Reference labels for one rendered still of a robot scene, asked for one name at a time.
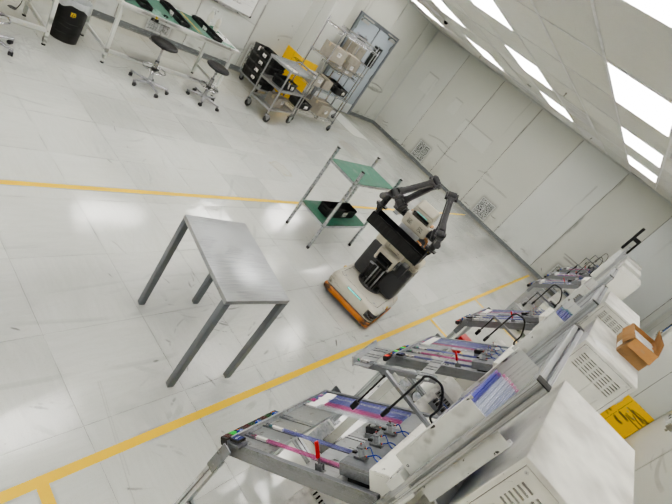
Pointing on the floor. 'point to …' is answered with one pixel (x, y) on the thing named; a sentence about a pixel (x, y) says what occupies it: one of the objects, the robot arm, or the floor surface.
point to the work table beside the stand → (224, 280)
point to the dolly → (260, 67)
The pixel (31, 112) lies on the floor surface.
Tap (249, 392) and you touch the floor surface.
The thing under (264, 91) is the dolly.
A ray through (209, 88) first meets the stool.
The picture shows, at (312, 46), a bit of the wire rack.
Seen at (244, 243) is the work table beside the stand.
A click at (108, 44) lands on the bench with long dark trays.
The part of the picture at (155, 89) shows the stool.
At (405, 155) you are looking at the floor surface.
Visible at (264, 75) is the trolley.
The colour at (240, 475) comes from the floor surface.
